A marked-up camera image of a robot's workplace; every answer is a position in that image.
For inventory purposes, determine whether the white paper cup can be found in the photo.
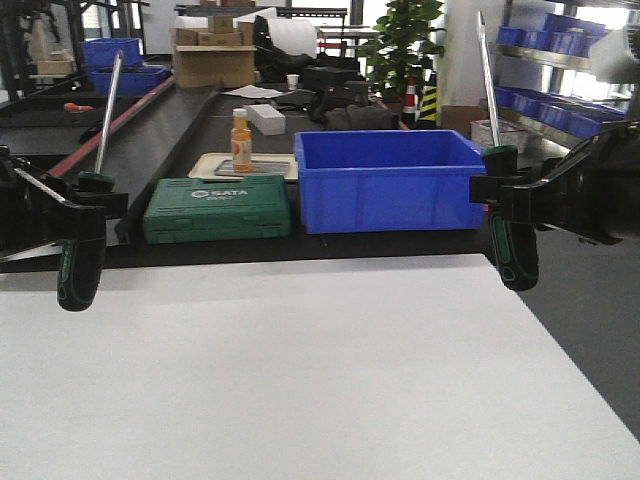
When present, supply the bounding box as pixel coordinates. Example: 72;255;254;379
286;74;299;91

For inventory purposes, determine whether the blue crate on left table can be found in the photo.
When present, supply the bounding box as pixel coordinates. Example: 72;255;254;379
89;66;170;96

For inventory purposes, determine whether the small metal tray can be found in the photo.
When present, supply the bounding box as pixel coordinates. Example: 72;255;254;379
213;159;291;176

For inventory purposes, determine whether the large blue plastic bin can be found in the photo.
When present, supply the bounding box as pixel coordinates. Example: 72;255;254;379
294;130;485;234

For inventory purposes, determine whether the green SATA tool case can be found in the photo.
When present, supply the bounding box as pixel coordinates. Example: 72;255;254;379
143;175;291;244

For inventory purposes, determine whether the black equipment case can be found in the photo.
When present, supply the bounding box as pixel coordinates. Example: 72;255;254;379
302;66;361;91

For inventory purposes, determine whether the beige plastic tray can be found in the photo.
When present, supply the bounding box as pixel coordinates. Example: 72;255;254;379
188;153;298;181

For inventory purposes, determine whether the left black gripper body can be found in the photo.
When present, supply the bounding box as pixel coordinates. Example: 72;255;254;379
1;146;129;259

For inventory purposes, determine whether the orange juice bottle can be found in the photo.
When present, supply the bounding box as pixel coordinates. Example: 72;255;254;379
230;108;252;173

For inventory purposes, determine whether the green-handled screwdriver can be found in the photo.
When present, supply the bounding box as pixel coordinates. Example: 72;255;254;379
57;50;124;312
476;11;539;292

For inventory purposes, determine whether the red white traffic cone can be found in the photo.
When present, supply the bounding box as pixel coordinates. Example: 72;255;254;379
402;77;417;129

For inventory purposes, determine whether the dark grey bag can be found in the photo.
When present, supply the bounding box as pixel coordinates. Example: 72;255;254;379
323;105;400;131

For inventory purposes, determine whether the green potted plant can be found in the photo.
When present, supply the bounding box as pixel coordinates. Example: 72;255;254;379
365;0;444;102

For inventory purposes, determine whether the orange handled tool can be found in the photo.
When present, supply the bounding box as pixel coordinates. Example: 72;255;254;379
63;102;94;114

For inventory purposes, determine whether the white red basket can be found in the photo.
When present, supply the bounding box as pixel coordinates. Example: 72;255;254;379
469;118;531;155

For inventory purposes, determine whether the white rectangular box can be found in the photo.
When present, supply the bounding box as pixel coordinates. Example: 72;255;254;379
244;104;286;136

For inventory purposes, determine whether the large cardboard box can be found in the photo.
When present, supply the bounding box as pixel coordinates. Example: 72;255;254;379
173;45;256;88

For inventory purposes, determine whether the brown cardboard box on floor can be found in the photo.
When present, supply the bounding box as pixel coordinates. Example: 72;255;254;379
441;105;488;139

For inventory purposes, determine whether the black yellow traffic cone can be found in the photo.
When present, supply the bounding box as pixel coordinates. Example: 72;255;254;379
415;72;438;129

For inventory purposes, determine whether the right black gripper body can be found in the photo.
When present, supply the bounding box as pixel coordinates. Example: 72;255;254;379
470;121;639;245

